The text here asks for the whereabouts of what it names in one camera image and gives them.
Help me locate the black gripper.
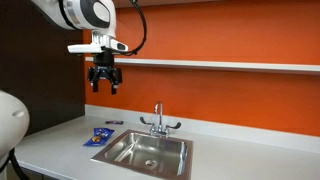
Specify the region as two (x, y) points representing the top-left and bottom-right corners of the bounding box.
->
(87, 50), (123, 96)

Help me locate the blue dorito chip bag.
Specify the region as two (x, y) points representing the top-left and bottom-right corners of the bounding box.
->
(82, 127), (116, 148)

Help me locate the stainless steel sink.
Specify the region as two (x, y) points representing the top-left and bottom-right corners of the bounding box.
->
(90, 129), (195, 180)

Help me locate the dark brown tall panel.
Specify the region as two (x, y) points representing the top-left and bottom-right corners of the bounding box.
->
(0, 0), (86, 136)

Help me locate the white counter backsplash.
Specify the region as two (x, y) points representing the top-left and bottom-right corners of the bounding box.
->
(83, 103), (320, 155)

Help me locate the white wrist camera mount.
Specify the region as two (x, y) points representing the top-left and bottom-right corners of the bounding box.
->
(67, 31), (129, 55)

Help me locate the chrome faucet with black handles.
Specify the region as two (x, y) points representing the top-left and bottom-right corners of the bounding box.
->
(139, 101), (183, 138)

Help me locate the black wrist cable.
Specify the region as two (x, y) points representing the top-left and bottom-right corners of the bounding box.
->
(114, 0), (148, 57)

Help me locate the high wall shelf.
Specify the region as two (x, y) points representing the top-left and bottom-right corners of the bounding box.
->
(113, 0), (223, 9)

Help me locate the white wall shelf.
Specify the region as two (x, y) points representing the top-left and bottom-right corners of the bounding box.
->
(84, 56), (320, 75)

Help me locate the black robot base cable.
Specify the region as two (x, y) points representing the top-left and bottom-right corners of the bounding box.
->
(0, 148), (32, 180)

